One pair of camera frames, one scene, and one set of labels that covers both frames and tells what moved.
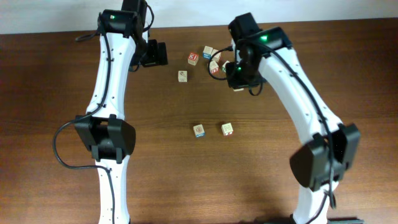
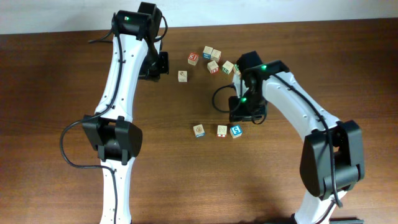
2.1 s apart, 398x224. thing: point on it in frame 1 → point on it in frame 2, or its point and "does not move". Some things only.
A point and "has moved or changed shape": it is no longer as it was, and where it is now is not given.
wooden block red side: x=227 y=129 has moved or changed shape
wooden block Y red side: x=214 y=68 does not move
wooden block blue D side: x=199 y=131 does not move
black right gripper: x=241 y=81 → x=244 y=112
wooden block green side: x=224 y=66 does not move
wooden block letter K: x=182 y=76 does not move
